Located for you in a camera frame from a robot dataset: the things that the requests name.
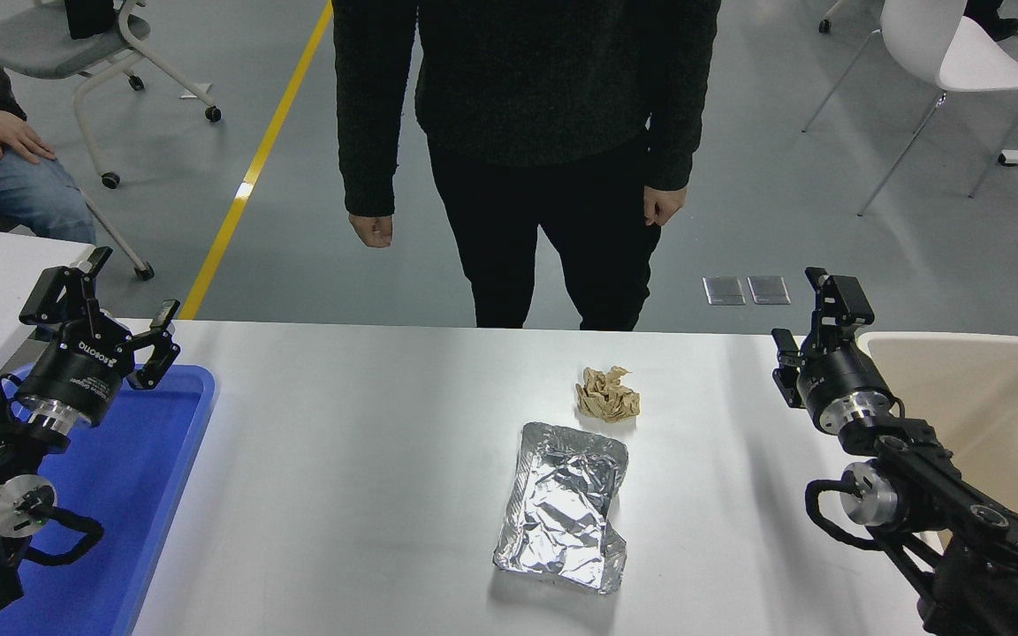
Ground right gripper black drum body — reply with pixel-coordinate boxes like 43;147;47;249
794;347;894;432

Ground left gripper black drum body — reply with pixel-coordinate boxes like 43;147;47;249
17;316;137;427

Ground tan paper ball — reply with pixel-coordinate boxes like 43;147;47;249
576;366;642;422

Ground silver foil tray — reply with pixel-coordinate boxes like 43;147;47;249
492;421;630;594

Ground seated person's left hand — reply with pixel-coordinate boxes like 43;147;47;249
0;110;57;163

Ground standing person's left hand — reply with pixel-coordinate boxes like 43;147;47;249
643;185;688;227

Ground standing person's right hand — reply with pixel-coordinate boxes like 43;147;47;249
348;212;395;249

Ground seated person's wheeled chair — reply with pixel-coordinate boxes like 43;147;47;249
79;190;157;284

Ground silver floor outlet plate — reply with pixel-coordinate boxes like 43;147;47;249
748;276;792;306
703;276;747;307

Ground blue plastic tray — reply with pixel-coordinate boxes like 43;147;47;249
0;362;217;636

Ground large pale plastic bin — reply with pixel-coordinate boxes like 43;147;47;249
858;332;1018;584

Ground grey wheeled chair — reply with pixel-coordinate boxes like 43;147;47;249
0;0;224;190

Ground white shell chair metal legs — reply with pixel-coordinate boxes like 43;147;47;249
802;0;1018;217

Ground black item on chair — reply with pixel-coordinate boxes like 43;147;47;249
65;0;118;41

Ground standing person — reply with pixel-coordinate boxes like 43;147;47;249
332;0;722;332

